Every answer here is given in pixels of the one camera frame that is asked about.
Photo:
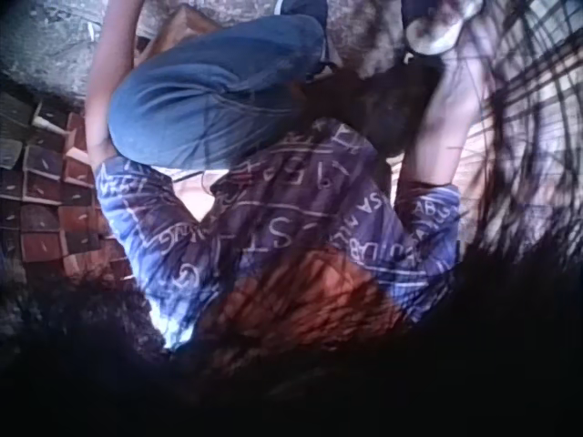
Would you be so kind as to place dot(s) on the person's legs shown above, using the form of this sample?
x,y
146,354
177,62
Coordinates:
x,y
205,91

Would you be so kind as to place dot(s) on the wooden box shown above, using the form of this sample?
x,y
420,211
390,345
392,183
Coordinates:
x,y
175,25

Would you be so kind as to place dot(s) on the stack of wooden blocks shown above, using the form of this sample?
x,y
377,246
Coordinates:
x,y
50,191

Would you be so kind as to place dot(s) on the woven bamboo basket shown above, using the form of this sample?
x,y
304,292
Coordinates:
x,y
533,104

